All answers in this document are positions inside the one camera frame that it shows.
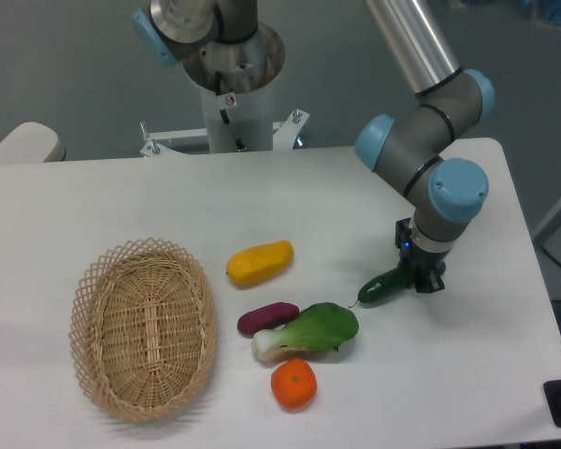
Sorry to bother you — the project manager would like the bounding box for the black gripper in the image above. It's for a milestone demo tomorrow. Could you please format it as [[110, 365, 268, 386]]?
[[397, 242, 449, 294]]

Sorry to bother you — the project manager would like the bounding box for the dark green cucumber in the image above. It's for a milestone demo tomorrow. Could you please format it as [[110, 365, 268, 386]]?
[[349, 260, 448, 310]]

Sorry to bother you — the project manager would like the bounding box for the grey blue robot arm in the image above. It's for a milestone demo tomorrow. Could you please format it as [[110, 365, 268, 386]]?
[[133, 1, 495, 303]]

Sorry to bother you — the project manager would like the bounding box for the green bok choy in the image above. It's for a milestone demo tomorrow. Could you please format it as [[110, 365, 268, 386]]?
[[252, 302, 359, 362]]

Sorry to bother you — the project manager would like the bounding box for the purple sweet potato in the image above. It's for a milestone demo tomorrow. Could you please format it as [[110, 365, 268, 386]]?
[[237, 302, 299, 336]]

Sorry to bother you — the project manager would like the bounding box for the yellow mango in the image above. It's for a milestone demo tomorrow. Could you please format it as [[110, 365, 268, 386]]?
[[226, 239, 294, 288]]

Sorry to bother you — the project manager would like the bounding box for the orange tangerine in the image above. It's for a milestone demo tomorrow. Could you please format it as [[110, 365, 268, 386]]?
[[270, 357, 318, 410]]

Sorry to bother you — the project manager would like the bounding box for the woven wicker basket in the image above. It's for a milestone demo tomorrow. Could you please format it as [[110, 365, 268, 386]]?
[[69, 238, 217, 422]]

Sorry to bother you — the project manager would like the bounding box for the white chair armrest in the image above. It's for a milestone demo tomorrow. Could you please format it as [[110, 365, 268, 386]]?
[[0, 122, 66, 166]]

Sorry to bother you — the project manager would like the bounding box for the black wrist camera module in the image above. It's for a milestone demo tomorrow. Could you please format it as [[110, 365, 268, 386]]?
[[395, 218, 411, 258]]

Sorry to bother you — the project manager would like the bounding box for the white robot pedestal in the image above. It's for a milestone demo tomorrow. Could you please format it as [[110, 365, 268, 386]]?
[[140, 22, 309, 157]]

